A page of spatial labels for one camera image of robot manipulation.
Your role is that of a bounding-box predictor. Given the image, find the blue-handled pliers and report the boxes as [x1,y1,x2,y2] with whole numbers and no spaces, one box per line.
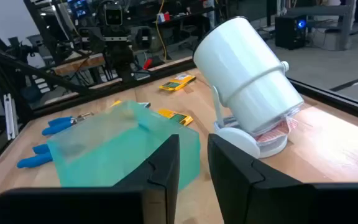
[16,111,94,169]

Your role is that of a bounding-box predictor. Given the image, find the white security camera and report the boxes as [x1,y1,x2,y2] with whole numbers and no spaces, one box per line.
[192,16,305,159]

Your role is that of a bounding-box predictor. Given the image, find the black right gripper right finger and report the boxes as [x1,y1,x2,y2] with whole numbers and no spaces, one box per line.
[207,133,358,224]

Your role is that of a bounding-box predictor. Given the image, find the black computer tower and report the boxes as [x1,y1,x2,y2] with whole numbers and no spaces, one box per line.
[274,14,308,50]

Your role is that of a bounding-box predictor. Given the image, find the yellow crayon box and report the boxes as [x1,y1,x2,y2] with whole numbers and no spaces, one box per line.
[157,108,194,126]
[110,100,151,109]
[158,73,197,91]

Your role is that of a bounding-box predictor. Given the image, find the green translucent plastic tray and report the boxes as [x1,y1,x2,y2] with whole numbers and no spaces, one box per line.
[47,100,201,191]

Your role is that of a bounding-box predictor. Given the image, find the silver metal bracket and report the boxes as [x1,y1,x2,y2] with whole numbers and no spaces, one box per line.
[3,93,20,141]

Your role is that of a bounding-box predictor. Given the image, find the adjacent wooden table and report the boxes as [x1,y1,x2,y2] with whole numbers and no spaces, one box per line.
[44,55,195,105]

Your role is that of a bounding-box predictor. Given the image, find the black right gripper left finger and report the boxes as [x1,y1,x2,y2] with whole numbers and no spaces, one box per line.
[0,134,180,224]

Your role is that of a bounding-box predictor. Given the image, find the black metal table frame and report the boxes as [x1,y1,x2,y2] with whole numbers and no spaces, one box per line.
[0,17,358,178]

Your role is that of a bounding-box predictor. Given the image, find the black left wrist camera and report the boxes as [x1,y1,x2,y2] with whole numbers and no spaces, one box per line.
[103,2,124,27]

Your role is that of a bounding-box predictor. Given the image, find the yellow hanging cable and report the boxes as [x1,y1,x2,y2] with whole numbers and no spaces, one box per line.
[155,0,168,62]

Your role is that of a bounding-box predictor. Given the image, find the wooden background workbench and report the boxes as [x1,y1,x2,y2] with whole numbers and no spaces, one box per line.
[52,53,106,77]

